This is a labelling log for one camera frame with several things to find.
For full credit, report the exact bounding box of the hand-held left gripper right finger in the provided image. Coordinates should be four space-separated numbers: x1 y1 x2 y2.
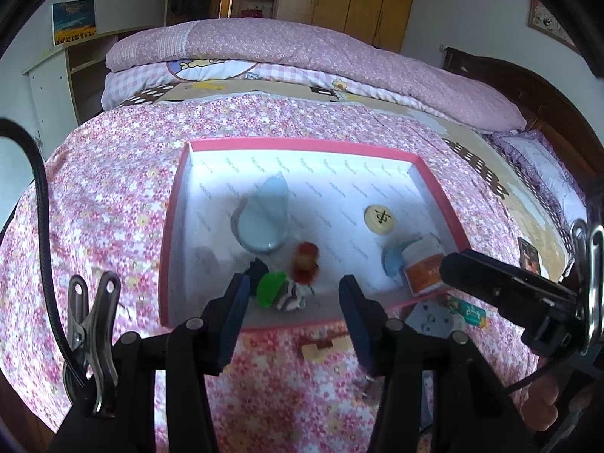
339 274 539 453

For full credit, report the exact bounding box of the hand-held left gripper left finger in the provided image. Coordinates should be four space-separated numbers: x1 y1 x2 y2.
49 271 252 453

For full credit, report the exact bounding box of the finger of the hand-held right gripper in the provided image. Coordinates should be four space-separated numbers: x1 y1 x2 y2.
439 250 580 324

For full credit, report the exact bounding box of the notched wooden block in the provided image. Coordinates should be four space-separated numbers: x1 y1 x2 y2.
300 336 354 362

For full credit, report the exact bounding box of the teal printed lighter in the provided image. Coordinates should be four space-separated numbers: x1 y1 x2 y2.
445 294 488 330

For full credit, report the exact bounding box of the white pill bottle orange label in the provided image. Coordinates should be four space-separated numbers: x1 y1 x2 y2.
401 235 448 294

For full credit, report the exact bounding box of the grey perforated plastic block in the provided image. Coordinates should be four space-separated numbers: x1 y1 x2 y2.
405 301 467 341

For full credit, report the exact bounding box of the blue-grey curved plastic tool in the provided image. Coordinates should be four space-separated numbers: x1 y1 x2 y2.
380 233 424 277

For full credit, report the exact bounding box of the red and yellow toy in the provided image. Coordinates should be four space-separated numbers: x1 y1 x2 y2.
291 240 322 285

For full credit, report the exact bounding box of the round beige game piece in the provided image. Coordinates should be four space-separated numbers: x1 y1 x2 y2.
363 204 396 237

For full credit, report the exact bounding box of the blue-grey oval case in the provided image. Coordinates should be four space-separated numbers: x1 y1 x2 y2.
235 172 290 254

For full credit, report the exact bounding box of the pink shallow cardboard box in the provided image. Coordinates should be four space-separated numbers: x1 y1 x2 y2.
158 137 473 328

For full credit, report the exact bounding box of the person's right hand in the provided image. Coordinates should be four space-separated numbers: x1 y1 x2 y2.
521 370 604 435

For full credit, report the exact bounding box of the dark cover book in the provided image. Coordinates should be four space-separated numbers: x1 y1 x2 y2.
518 237 542 275

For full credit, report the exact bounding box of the metal spring clip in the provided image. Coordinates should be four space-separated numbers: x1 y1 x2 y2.
570 218 604 346
65 271 122 418

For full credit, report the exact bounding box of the purple ruffled pillow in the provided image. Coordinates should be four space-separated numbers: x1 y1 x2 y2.
488 131 588 230

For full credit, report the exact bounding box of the pink floral bed sheet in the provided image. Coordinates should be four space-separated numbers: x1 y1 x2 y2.
0 93 541 453

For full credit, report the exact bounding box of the dark wooden headboard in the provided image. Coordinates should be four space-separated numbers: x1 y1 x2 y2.
442 46 604 190

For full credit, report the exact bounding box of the pink folded quilt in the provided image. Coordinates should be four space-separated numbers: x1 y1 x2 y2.
100 19 528 134

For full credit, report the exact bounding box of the white open shelf unit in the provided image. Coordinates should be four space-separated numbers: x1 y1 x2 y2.
21 26 156 137

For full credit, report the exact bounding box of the blue and yellow painting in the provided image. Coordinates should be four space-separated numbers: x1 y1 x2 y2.
52 0 96 47

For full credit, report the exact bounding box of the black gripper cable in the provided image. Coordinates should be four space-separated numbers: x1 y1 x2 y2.
0 118 95 402
507 354 574 393

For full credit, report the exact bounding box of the framed wall picture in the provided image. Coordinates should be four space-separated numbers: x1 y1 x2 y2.
527 0 582 54

